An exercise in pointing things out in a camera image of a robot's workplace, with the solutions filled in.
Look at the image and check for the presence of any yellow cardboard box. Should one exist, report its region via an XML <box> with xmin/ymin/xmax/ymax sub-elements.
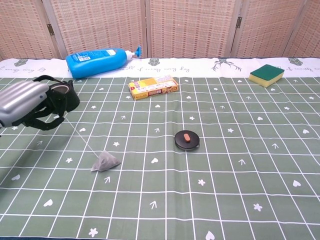
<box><xmin>128</xmin><ymin>76</ymin><xmax>180</xmax><ymax>101</ymax></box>

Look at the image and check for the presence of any green checked tablecloth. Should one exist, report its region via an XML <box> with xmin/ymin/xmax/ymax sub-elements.
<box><xmin>0</xmin><ymin>57</ymin><xmax>320</xmax><ymax>240</ymax></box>

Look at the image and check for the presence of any green yellow sponge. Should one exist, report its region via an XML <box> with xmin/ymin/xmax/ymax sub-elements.
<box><xmin>248</xmin><ymin>64</ymin><xmax>286</xmax><ymax>89</ymax></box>

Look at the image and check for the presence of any black lid with orange knob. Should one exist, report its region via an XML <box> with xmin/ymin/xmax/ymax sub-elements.
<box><xmin>174</xmin><ymin>129</ymin><xmax>201</xmax><ymax>152</ymax></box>

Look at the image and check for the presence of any black cast iron teapot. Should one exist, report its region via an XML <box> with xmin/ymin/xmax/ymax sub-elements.
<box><xmin>33</xmin><ymin>74</ymin><xmax>81</xmax><ymax>114</ymax></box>

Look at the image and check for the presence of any grey pyramid tea bag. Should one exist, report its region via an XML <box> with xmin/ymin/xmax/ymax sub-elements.
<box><xmin>63</xmin><ymin>116</ymin><xmax>122</xmax><ymax>173</ymax></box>

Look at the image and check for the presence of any blue detergent pump bottle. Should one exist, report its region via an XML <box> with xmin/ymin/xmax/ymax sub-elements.
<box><xmin>65</xmin><ymin>45</ymin><xmax>143</xmax><ymax>80</ymax></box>

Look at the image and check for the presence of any woven bamboo folding screen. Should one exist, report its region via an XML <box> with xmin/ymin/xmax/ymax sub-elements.
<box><xmin>0</xmin><ymin>0</ymin><xmax>320</xmax><ymax>61</ymax></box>

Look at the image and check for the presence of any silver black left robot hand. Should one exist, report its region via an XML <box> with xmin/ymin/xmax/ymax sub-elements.
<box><xmin>0</xmin><ymin>80</ymin><xmax>69</xmax><ymax>131</ymax></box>

